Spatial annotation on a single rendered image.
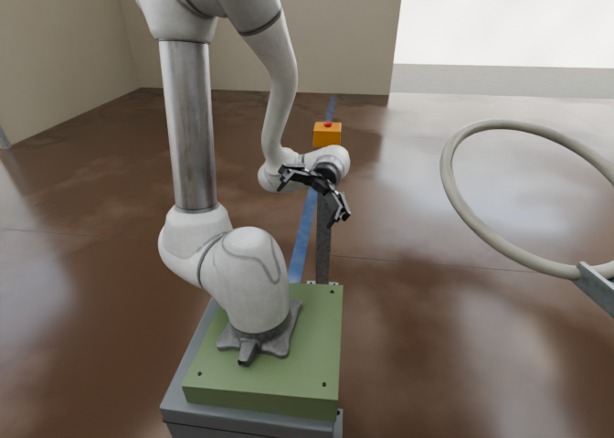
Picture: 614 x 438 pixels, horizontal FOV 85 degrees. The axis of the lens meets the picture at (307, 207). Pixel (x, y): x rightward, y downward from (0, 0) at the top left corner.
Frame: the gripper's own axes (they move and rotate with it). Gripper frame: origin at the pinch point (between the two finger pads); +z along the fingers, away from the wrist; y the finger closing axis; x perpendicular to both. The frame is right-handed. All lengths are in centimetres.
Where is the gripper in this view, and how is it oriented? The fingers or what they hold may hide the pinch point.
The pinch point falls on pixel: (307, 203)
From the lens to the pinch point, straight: 73.9
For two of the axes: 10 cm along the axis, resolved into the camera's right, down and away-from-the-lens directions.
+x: 5.4, -7.1, -4.5
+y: -8.1, -5.9, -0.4
